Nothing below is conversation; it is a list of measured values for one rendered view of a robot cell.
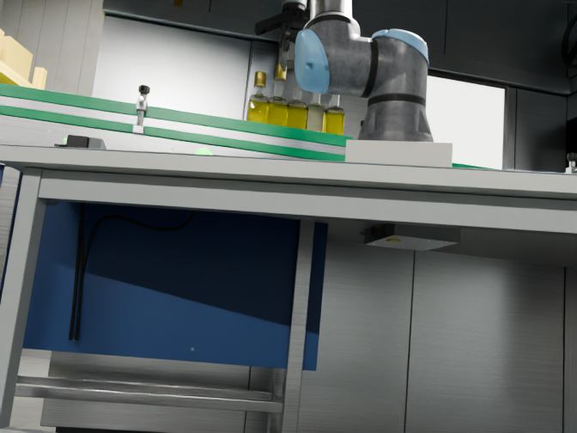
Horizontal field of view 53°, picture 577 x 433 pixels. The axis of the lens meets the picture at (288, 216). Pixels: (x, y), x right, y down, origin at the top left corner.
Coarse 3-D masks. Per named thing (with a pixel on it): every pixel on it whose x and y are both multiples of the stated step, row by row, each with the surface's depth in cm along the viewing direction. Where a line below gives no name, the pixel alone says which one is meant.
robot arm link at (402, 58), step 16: (384, 32) 114; (400, 32) 113; (384, 48) 112; (400, 48) 112; (416, 48) 113; (384, 64) 111; (400, 64) 112; (416, 64) 113; (368, 80) 112; (384, 80) 112; (400, 80) 112; (416, 80) 112; (368, 96) 116
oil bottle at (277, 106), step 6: (276, 96) 170; (270, 102) 169; (276, 102) 169; (282, 102) 170; (270, 108) 169; (276, 108) 169; (282, 108) 169; (270, 114) 168; (276, 114) 169; (282, 114) 169; (270, 120) 168; (276, 120) 169; (282, 120) 169
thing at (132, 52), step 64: (128, 0) 182; (192, 0) 188; (256, 0) 192; (384, 0) 202; (448, 0) 207; (512, 0) 212; (128, 64) 181; (192, 64) 185; (448, 64) 200; (512, 64) 208; (512, 128) 204; (576, 128) 209
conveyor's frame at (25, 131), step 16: (0, 128) 141; (16, 128) 142; (32, 128) 143; (48, 128) 144; (64, 128) 144; (80, 128) 145; (32, 144) 142; (48, 144) 143; (112, 144) 146; (128, 144) 147; (144, 144) 148; (160, 144) 148; (176, 144) 149; (192, 144) 150
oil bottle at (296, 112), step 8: (288, 104) 171; (296, 104) 171; (304, 104) 171; (288, 112) 170; (296, 112) 170; (304, 112) 171; (288, 120) 169; (296, 120) 170; (304, 120) 170; (304, 128) 170
